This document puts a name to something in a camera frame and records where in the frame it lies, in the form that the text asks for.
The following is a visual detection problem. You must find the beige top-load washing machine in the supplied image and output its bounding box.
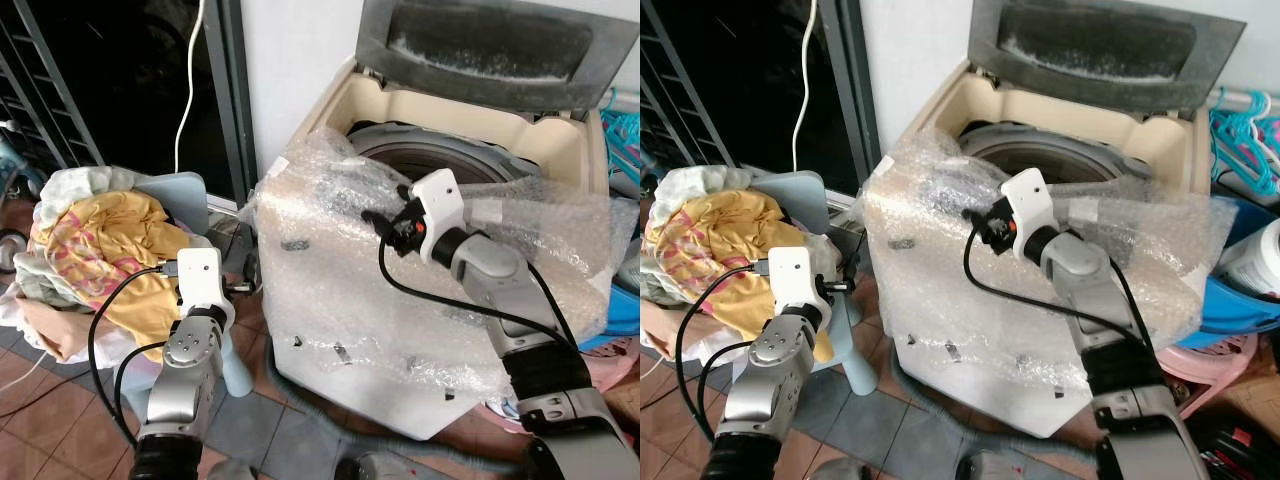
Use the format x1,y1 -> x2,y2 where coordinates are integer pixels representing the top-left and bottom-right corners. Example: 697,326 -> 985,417
256,55 -> 613,442
868,55 -> 1213,439

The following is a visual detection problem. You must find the grey washing machine lid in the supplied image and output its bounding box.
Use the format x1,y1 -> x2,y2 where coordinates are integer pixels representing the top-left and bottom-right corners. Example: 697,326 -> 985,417
966,0 -> 1249,113
354,0 -> 641,119

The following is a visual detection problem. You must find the teal clothes hangers bunch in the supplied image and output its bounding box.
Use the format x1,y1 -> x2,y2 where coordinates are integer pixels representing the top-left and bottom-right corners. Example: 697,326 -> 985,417
1208,88 -> 1280,198
598,88 -> 641,187

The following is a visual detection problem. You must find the clear bubble wrap sheet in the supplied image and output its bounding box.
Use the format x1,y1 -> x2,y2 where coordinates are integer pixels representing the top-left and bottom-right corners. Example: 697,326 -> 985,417
240,128 -> 614,403
858,128 -> 1239,401

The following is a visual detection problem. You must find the light blue plastic chair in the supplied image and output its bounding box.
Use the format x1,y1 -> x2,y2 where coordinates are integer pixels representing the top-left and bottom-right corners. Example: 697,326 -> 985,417
744,171 -> 873,398
128,171 -> 257,400

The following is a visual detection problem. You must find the yellow garment with pink print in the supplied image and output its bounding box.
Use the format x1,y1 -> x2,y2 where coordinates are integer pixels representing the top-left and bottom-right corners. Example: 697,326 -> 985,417
30,189 -> 193,363
644,187 -> 837,363

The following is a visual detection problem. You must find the white green cloth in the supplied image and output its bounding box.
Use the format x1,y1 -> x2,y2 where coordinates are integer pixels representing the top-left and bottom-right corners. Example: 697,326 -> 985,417
34,164 -> 153,217
650,164 -> 765,213

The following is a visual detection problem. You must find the beige pink cloth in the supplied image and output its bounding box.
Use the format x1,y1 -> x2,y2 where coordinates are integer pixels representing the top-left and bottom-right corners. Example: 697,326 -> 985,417
640,292 -> 725,363
18,292 -> 143,365

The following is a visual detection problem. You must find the blue plastic basin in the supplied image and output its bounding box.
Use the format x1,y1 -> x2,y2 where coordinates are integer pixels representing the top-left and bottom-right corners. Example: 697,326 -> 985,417
576,284 -> 641,352
1198,194 -> 1280,350

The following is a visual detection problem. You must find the grey robot right leg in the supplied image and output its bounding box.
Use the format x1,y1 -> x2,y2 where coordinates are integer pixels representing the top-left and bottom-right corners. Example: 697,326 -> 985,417
332,450 -> 403,480
954,450 -> 1013,480

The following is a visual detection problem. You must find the dark metal window grille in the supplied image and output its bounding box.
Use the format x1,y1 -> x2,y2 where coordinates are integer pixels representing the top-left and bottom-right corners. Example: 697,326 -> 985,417
0,0 -> 103,173
640,0 -> 729,171

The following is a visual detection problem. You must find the white plastic bottle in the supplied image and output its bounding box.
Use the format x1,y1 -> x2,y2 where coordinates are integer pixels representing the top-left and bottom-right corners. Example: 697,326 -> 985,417
1224,217 -> 1280,302

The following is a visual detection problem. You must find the black red bag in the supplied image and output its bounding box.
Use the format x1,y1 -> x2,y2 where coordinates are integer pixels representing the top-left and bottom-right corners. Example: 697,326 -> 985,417
1184,408 -> 1280,480

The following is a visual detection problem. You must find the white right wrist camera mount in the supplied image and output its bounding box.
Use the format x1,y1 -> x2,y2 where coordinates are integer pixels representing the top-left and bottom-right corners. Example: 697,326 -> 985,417
409,169 -> 467,267
998,167 -> 1057,264

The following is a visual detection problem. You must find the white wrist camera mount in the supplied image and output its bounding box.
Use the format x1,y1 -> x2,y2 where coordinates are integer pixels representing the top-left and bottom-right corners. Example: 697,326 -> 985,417
764,246 -> 823,309
998,167 -> 1057,264
409,169 -> 467,267
174,246 -> 227,309

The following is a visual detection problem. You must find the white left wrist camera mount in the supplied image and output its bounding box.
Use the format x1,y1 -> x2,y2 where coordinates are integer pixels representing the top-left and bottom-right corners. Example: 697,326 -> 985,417
764,246 -> 823,309
174,246 -> 227,309

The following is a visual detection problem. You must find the grey washer drum ring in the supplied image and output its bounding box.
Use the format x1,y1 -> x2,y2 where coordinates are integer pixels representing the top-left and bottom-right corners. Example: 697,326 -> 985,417
958,122 -> 1153,187
344,120 -> 543,188

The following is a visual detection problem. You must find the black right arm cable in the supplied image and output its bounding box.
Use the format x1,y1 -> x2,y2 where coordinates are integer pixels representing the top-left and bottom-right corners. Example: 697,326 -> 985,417
962,228 -> 1161,351
377,236 -> 579,351

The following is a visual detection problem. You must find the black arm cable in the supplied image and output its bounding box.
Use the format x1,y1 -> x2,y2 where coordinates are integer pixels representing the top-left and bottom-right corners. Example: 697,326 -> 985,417
674,262 -> 773,446
87,264 -> 183,448
962,228 -> 1161,351
377,236 -> 579,351

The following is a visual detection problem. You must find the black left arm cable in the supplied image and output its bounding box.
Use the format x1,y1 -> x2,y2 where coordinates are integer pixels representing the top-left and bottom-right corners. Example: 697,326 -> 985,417
674,262 -> 773,446
87,264 -> 183,448

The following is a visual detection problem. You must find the dark grey door frame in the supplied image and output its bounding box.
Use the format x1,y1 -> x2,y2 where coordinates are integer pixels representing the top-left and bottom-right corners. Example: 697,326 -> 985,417
203,0 -> 260,207
823,0 -> 882,197

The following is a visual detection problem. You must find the white hanging cable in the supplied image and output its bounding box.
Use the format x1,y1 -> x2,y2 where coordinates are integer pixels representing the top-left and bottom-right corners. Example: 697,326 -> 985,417
792,0 -> 820,172
174,0 -> 208,174

